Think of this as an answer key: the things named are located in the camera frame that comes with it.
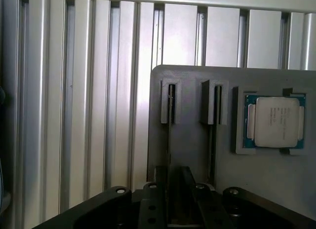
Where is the grey printed parts rack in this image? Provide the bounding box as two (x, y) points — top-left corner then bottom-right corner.
(145, 64), (316, 191)

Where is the CPU with silver lid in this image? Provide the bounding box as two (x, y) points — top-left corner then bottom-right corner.
(243, 94), (307, 149)

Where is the RAM stick seen edge-on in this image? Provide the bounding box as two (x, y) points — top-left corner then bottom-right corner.
(166, 84), (174, 183)
(208, 85), (221, 183)

